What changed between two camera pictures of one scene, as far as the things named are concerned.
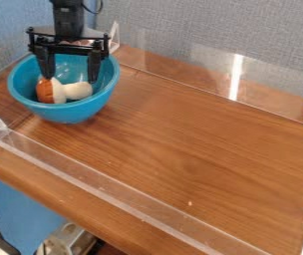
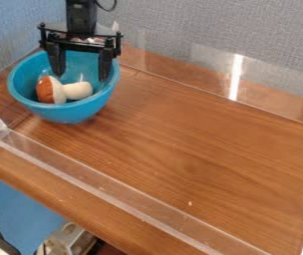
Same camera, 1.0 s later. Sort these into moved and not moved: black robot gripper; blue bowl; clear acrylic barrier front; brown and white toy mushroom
Moved: black robot gripper
Not moved: clear acrylic barrier front; blue bowl; brown and white toy mushroom
